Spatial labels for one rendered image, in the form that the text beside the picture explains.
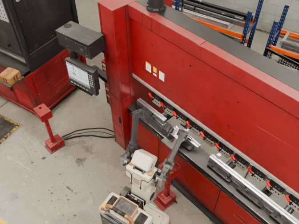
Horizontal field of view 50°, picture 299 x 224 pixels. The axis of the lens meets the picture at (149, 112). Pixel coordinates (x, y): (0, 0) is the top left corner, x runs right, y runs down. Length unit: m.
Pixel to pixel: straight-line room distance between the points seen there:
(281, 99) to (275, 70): 0.27
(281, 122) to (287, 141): 0.18
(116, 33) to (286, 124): 1.88
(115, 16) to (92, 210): 2.46
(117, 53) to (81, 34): 0.43
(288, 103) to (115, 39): 1.85
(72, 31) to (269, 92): 2.19
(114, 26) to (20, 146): 2.66
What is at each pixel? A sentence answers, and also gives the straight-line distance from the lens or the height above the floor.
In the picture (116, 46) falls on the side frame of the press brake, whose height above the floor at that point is 1.87.
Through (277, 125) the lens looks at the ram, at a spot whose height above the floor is 1.97.
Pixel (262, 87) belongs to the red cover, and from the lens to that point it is 2.59.
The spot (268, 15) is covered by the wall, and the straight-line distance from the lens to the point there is 7.43.
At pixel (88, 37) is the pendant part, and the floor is 1.95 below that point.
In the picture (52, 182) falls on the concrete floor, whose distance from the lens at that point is 4.72.
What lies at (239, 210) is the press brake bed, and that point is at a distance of 3.69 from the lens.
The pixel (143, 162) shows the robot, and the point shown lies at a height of 1.35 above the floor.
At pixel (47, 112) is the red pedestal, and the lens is 4.45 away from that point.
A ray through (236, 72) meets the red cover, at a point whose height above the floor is 2.24.
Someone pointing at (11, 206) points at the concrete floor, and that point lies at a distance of 4.72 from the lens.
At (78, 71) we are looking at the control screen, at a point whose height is 1.51.
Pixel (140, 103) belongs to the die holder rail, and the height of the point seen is 0.96.
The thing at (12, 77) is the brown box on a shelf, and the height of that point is 1.09.
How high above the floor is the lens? 3.89
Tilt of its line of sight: 47 degrees down
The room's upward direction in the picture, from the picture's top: straight up
